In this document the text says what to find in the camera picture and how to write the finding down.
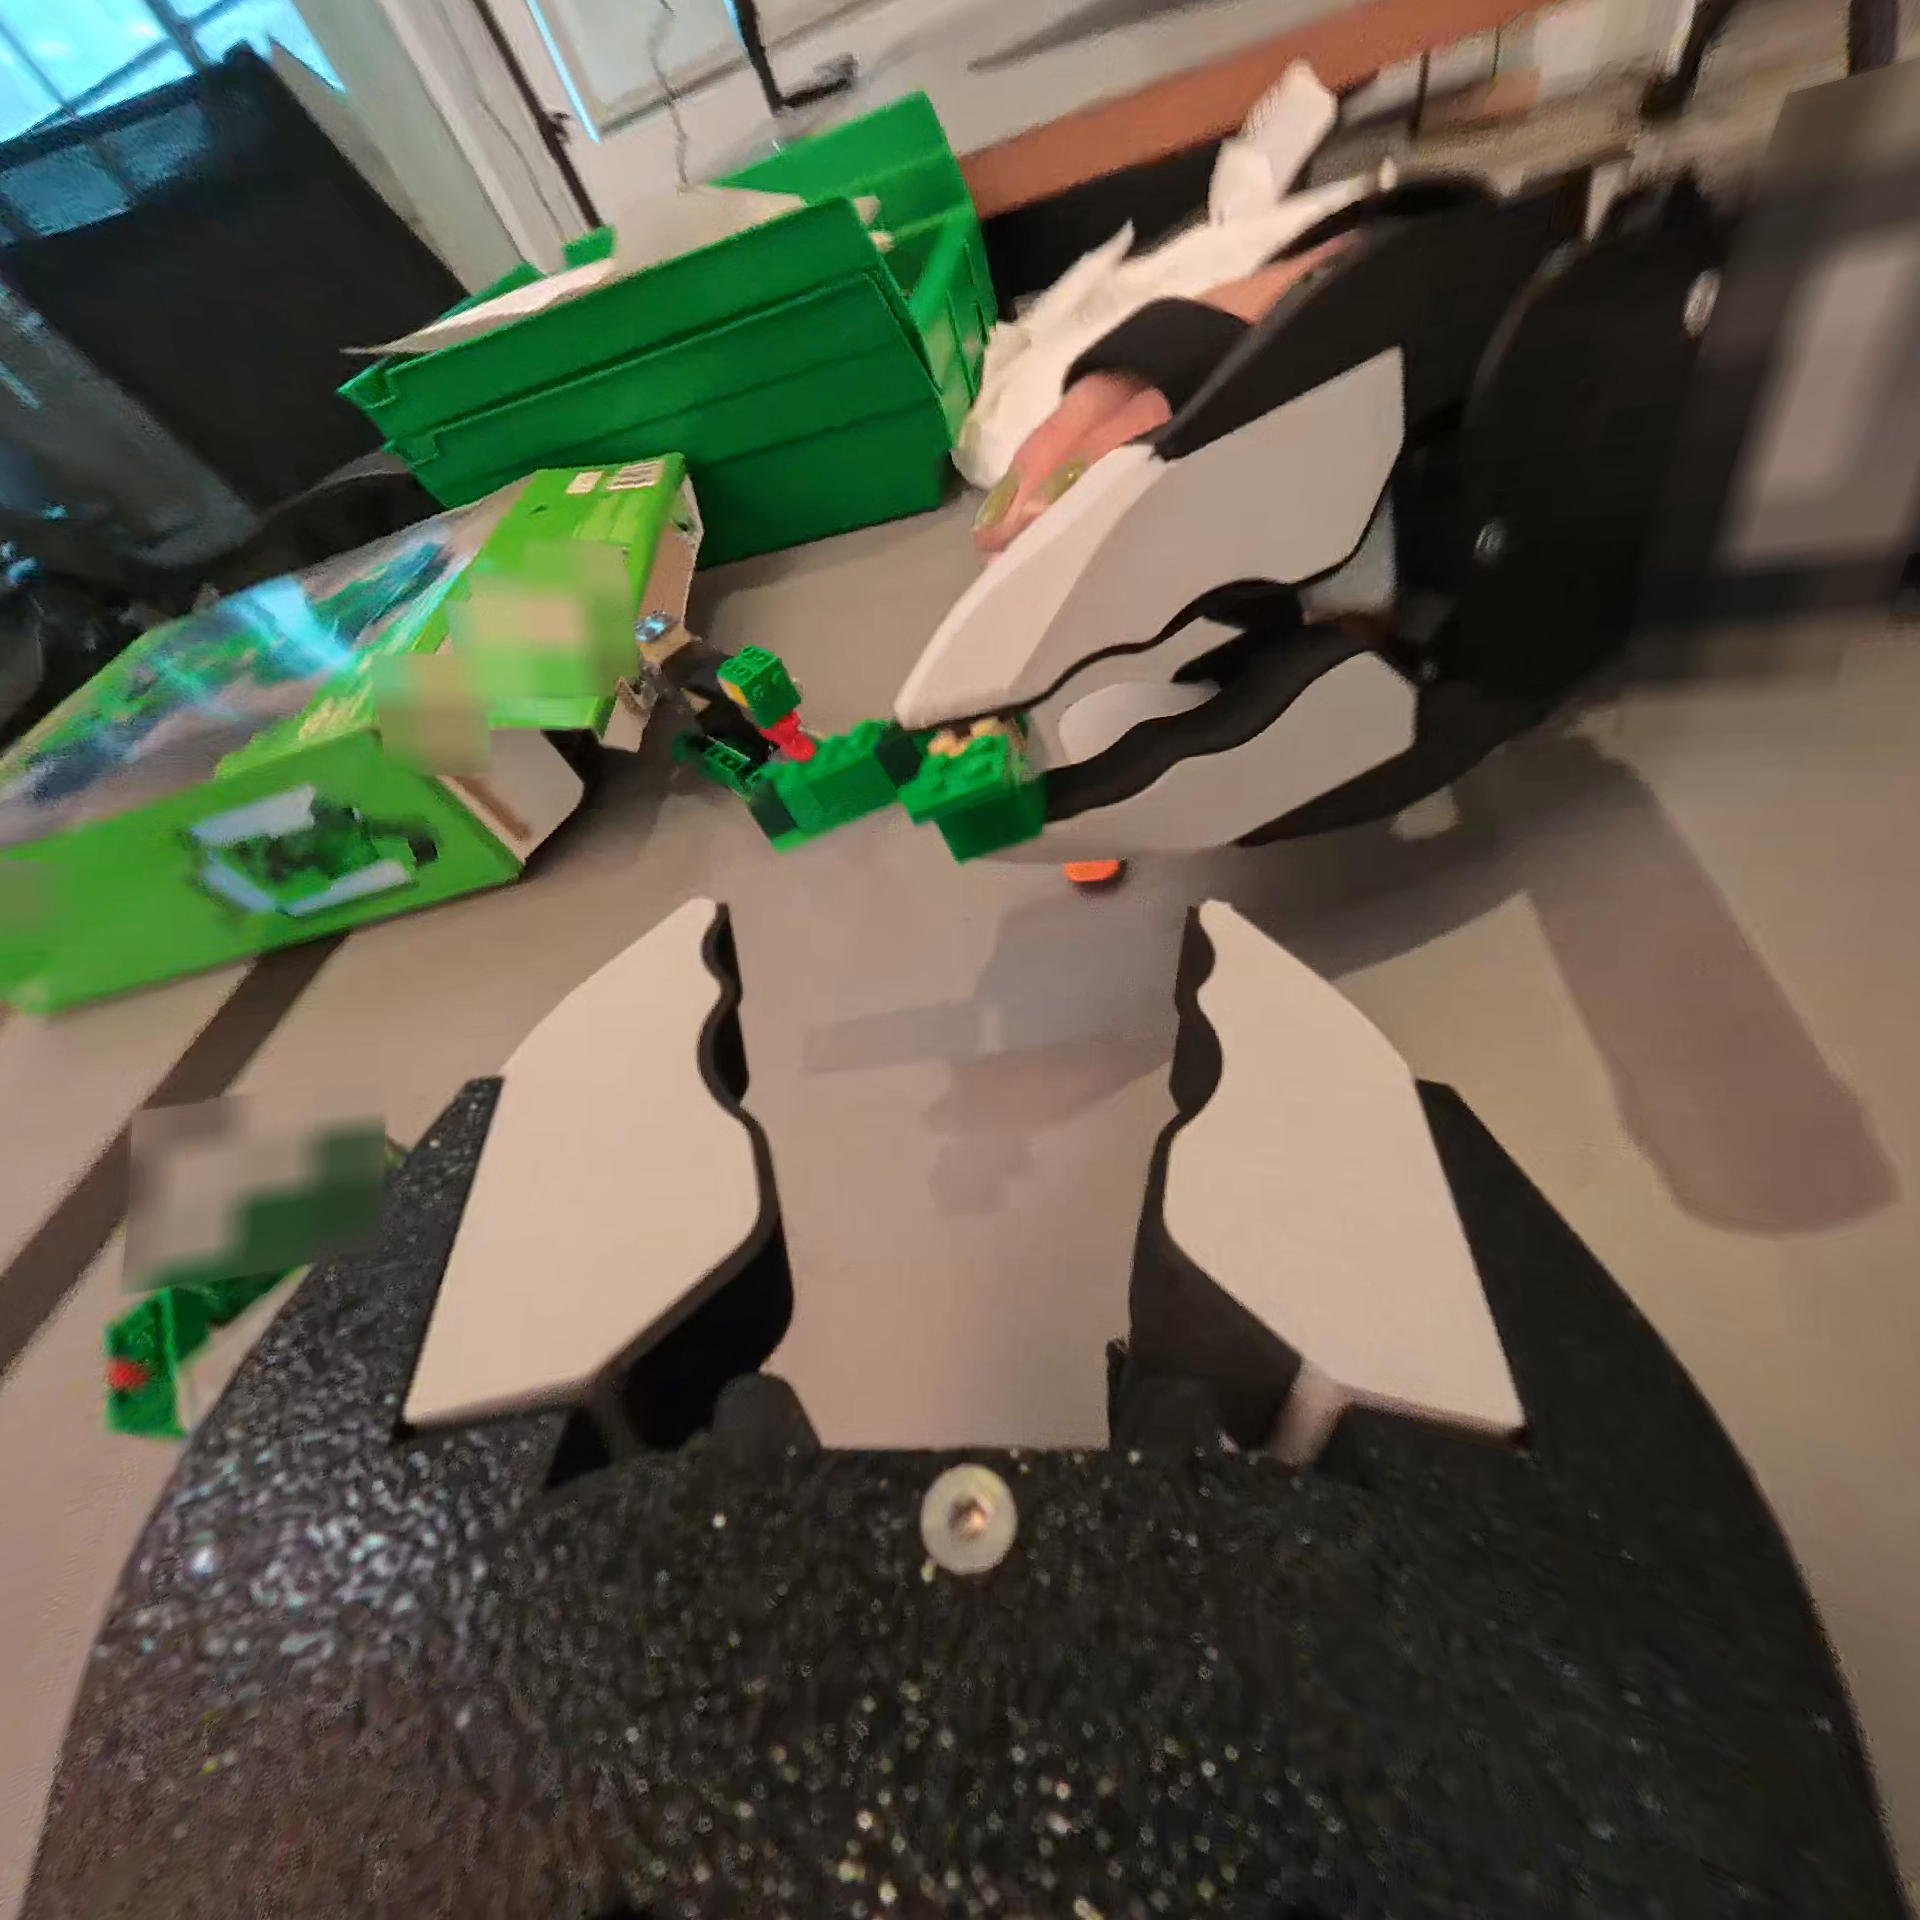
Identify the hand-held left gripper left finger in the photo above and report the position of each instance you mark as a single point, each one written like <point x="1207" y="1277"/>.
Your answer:
<point x="599" y="1170"/>

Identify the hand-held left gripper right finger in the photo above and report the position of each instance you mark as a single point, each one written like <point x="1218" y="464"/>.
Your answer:
<point x="1320" y="1200"/>

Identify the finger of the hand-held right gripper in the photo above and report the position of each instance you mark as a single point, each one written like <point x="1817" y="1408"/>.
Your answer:
<point x="1276" y="764"/>
<point x="1170" y="524"/>

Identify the green brick assembly with tan piece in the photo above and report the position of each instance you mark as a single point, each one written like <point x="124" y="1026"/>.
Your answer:
<point x="839" y="780"/>

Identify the grey desk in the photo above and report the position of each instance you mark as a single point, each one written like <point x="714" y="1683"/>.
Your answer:
<point x="931" y="1050"/>

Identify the person's right hand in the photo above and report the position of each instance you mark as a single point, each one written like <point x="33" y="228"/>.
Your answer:
<point x="1080" y="442"/>

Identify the small orange piece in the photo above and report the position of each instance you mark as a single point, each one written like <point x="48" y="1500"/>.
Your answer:
<point x="1092" y="872"/>

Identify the green plastic storage bin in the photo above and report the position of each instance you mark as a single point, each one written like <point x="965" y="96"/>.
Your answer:
<point x="628" y="329"/>
<point x="938" y="224"/>
<point x="721" y="405"/>
<point x="810" y="486"/>

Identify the small green red brick figure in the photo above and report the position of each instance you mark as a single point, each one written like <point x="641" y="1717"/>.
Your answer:
<point x="764" y="691"/>

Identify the green toy box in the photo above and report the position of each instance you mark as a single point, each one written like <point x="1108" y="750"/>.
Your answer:
<point x="135" y="900"/>

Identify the white cardboard sheet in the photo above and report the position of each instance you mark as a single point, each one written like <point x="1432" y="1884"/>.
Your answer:
<point x="599" y="269"/>

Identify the black chair back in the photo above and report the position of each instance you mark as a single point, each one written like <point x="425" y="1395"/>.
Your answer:
<point x="225" y="299"/>

